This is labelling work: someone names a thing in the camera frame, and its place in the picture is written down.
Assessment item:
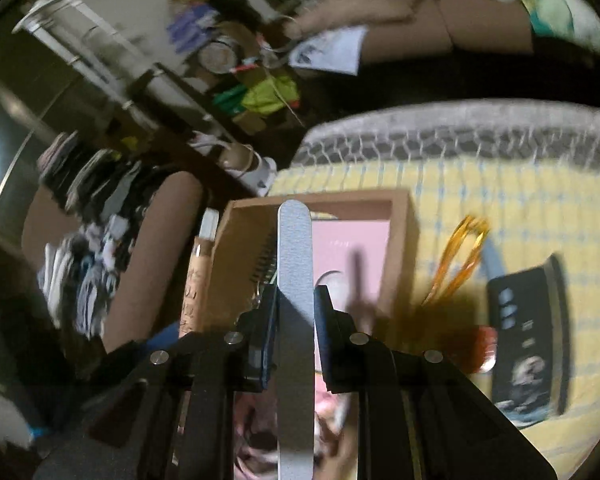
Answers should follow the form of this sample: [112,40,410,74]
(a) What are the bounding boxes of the green plastic bag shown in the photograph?
[212,76,302,117]

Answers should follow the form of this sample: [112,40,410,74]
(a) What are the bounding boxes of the grey nail file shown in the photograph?
[276,199,317,480]

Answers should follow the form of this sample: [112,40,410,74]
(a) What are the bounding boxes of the stack of purple boxes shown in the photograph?
[166,1,217,54]

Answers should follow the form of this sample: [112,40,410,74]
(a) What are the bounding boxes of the brown folded blanket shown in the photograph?
[284,0,417,43]

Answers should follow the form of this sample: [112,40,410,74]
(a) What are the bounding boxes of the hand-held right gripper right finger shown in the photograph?
[313,284,559,480]

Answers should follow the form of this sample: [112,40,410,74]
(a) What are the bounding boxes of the white metal rack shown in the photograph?
[11,0,158,128]

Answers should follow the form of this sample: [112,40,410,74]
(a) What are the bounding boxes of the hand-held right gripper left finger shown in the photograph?
[32,286,282,480]

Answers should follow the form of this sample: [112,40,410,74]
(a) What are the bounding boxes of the orange sauce packet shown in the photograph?
[470,324,499,374]

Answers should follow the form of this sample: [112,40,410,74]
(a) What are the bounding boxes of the black wave print phone case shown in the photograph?
[486,254,572,429]

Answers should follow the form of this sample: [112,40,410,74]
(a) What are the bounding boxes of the brown sofa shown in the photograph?
[297,0,537,57]

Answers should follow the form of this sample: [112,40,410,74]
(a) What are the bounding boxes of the brown cardboard box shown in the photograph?
[177,189,423,480]

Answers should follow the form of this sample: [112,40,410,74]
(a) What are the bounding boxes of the green and white pillow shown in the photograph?
[472,0,600,70]

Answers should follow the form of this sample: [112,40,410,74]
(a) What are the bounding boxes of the white printed paper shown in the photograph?
[287,26,369,77]

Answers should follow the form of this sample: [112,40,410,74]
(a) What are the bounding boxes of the brown chair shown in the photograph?
[21,170,207,357]

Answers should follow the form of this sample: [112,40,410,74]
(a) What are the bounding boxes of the yellow plaid cloth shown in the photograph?
[270,160,600,480]

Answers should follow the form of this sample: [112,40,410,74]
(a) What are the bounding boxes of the round tin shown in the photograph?
[200,39,239,74]

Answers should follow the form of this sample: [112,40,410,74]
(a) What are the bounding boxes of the pile of clothes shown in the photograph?
[36,131,154,338]

